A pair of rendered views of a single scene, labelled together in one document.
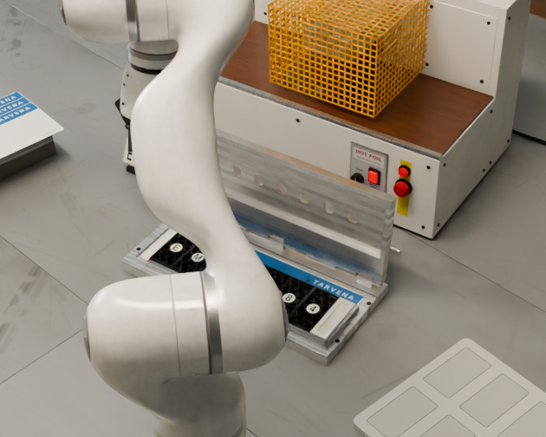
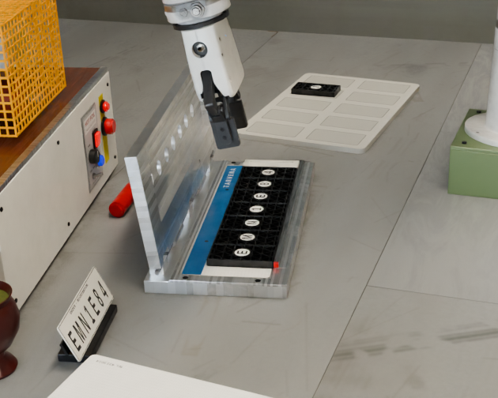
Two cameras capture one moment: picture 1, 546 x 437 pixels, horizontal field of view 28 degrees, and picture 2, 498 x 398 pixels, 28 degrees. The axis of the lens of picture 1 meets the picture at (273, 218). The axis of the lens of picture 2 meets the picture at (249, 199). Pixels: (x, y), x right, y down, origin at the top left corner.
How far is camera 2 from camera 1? 251 cm
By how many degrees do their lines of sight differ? 91
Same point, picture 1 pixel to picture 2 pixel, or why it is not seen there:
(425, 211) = (112, 137)
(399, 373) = (292, 150)
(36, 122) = (87, 387)
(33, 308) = (401, 331)
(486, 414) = (306, 116)
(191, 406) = not seen: outside the picture
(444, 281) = not seen: hidden behind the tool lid
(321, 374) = (325, 173)
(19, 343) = (458, 317)
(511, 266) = (130, 137)
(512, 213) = not seen: hidden behind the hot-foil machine
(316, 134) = (67, 143)
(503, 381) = (269, 116)
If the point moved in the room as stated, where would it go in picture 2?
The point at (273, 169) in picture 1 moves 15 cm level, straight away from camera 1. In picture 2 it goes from (166, 127) to (73, 146)
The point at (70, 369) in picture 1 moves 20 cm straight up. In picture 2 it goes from (454, 275) to (461, 149)
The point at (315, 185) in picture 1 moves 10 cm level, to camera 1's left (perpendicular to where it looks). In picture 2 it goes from (178, 108) to (203, 127)
